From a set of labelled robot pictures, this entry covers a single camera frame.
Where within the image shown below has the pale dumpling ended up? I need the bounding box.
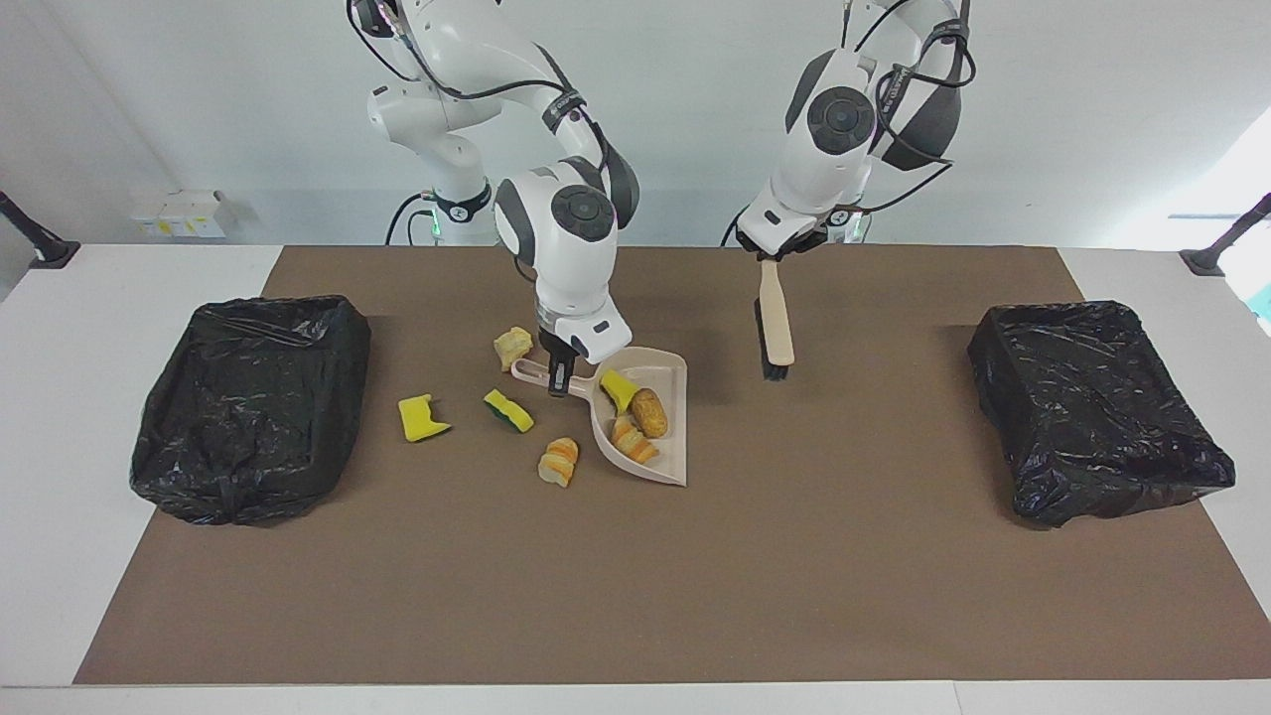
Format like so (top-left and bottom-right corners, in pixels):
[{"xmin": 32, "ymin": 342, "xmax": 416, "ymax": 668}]
[{"xmin": 494, "ymin": 327, "xmax": 537, "ymax": 371}]

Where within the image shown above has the plain yellow sponge piece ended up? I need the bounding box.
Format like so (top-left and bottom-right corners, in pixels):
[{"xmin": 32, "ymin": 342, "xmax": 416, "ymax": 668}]
[{"xmin": 600, "ymin": 369, "xmax": 641, "ymax": 415}]

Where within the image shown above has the yellow sponge with green pad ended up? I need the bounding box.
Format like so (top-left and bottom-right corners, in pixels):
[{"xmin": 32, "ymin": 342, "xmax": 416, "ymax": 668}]
[{"xmin": 484, "ymin": 388, "xmax": 535, "ymax": 435}]

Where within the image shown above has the beige brush with black bristles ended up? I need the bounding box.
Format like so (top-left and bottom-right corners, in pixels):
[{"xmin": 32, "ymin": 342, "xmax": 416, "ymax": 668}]
[{"xmin": 755, "ymin": 258, "xmax": 796, "ymax": 383}]

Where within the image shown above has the small striped croissant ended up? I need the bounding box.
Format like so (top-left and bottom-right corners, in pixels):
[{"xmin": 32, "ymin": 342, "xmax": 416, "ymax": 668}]
[{"xmin": 537, "ymin": 437, "xmax": 580, "ymax": 489}]

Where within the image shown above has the brown potato shaped bread roll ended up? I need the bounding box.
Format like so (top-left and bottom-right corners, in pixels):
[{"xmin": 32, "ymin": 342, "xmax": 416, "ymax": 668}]
[{"xmin": 632, "ymin": 388, "xmax": 668, "ymax": 439}]

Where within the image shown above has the orange striped croissant piece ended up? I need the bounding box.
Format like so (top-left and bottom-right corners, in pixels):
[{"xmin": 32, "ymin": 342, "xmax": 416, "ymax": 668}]
[{"xmin": 611, "ymin": 415, "xmax": 659, "ymax": 466}]

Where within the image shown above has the beige plastic dustpan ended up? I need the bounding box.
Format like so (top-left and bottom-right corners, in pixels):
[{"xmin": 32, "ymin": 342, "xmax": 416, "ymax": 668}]
[{"xmin": 509, "ymin": 348, "xmax": 688, "ymax": 490}]

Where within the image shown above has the notched yellow sponge piece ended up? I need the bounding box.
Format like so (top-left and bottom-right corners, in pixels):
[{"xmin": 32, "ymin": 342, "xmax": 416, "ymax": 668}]
[{"xmin": 398, "ymin": 394, "xmax": 453, "ymax": 443}]

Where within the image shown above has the bin lined with black bag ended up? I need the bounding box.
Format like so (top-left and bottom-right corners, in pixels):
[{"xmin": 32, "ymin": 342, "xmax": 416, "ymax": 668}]
[
  {"xmin": 968, "ymin": 300, "xmax": 1237, "ymax": 528},
  {"xmin": 130, "ymin": 294, "xmax": 372, "ymax": 526}
]

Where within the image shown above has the brown table mat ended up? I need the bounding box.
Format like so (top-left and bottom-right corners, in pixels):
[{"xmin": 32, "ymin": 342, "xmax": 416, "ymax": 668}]
[{"xmin": 74, "ymin": 245, "xmax": 1271, "ymax": 686}]

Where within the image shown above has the white cardboard box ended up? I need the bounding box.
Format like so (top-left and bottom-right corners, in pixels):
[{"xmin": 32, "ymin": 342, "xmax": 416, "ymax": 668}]
[{"xmin": 132, "ymin": 189, "xmax": 227, "ymax": 237}]

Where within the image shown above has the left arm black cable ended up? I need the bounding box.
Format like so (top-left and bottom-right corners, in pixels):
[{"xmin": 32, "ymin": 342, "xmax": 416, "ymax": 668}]
[{"xmin": 842, "ymin": 0, "xmax": 979, "ymax": 215}]

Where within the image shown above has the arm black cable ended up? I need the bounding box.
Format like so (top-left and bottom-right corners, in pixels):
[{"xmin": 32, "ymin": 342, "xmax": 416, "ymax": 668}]
[
  {"xmin": 842, "ymin": 0, "xmax": 979, "ymax": 215},
  {"xmin": 346, "ymin": 0, "xmax": 612, "ymax": 200}
]

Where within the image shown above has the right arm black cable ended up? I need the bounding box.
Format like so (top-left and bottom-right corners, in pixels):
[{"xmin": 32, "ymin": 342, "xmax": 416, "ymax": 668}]
[{"xmin": 346, "ymin": 0, "xmax": 612, "ymax": 200}]

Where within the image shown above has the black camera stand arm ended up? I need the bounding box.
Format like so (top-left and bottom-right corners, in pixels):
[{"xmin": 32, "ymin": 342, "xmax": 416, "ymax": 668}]
[
  {"xmin": 0, "ymin": 191, "xmax": 80, "ymax": 269},
  {"xmin": 1180, "ymin": 194, "xmax": 1271, "ymax": 277}
]

